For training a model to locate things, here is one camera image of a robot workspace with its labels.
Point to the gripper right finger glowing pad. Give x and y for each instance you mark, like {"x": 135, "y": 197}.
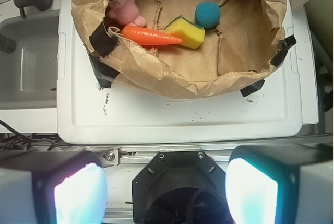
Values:
{"x": 280, "y": 183}

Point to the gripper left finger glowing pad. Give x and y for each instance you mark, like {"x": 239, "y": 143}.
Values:
{"x": 52, "y": 187}

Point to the yellow and green sponge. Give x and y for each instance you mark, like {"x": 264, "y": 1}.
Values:
{"x": 192, "y": 35}

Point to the grey toy sink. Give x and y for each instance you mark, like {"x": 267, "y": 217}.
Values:
{"x": 29, "y": 74}

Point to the crumpled brown paper bag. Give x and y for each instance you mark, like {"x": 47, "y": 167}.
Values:
{"x": 245, "y": 47}

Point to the orange plastic carrot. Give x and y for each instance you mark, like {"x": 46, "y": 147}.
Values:
{"x": 149, "y": 37}

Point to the blue foam ball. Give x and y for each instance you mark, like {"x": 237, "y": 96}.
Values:
{"x": 207, "y": 14}

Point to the pink plush bunny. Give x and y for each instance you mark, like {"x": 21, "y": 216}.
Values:
{"x": 125, "y": 12}

